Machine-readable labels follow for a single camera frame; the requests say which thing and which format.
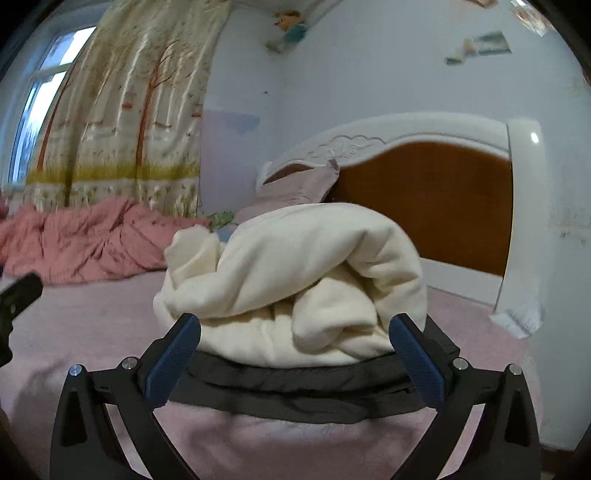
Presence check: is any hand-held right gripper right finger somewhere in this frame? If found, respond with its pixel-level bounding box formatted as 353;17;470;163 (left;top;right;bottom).
389;313;542;480

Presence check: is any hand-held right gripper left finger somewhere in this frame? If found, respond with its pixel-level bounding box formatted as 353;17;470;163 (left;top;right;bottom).
50;313;202;480

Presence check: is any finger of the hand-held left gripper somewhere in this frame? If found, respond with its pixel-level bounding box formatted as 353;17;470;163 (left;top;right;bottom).
0;271;43;324

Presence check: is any cream zip hoodie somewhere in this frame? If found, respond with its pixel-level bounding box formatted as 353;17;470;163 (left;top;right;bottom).
152;203;428;370

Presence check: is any pink checked quilt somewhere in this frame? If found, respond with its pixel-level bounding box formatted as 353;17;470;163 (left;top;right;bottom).
0;196;213;283

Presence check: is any dark grey folded garment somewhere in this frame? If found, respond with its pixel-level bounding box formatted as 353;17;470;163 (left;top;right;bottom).
168;348;428;424

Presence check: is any green patterned cloth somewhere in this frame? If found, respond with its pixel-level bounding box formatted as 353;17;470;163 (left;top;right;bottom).
205;210;236;229

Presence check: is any white and wooden headboard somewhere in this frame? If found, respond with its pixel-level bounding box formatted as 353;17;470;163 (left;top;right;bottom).
256;113;548;324

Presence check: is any window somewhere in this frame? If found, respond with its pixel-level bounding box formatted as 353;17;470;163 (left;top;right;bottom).
0;25;98;195

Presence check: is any beige pillow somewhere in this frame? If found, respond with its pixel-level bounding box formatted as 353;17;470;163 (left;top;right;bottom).
233;159;341;224

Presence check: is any tree print curtain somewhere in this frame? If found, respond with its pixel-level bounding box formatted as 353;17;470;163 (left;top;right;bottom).
25;0;232;217

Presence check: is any wall poster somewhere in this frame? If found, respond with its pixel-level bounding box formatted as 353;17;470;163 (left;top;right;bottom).
445;30;513;65

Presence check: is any wall doll decoration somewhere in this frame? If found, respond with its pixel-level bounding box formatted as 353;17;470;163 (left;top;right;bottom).
265;9;310;51

